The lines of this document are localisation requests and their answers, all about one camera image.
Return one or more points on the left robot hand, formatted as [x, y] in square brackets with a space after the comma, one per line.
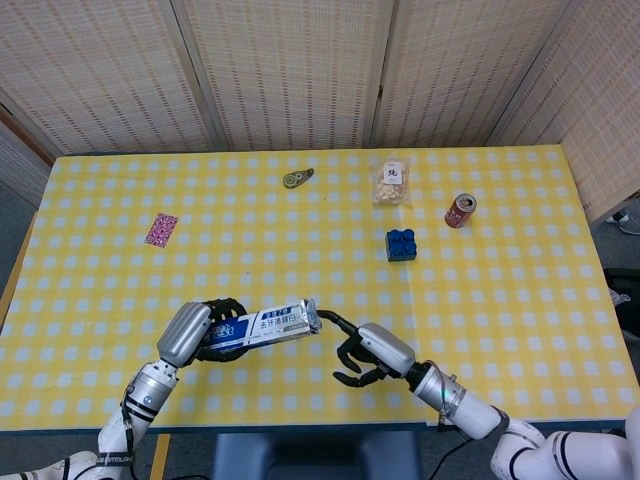
[182, 332]

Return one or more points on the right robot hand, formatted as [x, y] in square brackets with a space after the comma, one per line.
[387, 350]

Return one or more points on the blue white toothpaste box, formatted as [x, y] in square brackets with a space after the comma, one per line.
[270, 327]

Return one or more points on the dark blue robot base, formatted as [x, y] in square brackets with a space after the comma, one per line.
[320, 457]

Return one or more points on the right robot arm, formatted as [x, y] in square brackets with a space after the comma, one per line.
[470, 407]

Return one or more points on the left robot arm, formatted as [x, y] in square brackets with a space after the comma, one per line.
[147, 392]

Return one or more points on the pink patterned card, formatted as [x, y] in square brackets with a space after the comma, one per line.
[161, 230]

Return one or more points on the blue toy building block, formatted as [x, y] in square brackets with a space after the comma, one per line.
[401, 246]

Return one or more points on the yellow checkered tablecloth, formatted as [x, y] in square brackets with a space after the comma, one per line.
[500, 310]

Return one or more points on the red drink can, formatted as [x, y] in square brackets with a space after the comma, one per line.
[459, 212]

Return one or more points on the clear bag of snacks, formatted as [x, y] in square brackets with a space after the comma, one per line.
[391, 182]

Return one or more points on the green correction tape dispenser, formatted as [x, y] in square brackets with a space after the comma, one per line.
[295, 179]

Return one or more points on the woven folding screen panel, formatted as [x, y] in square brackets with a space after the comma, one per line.
[600, 100]
[285, 75]
[100, 75]
[465, 75]
[20, 160]

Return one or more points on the black bag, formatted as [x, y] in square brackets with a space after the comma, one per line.
[625, 300]

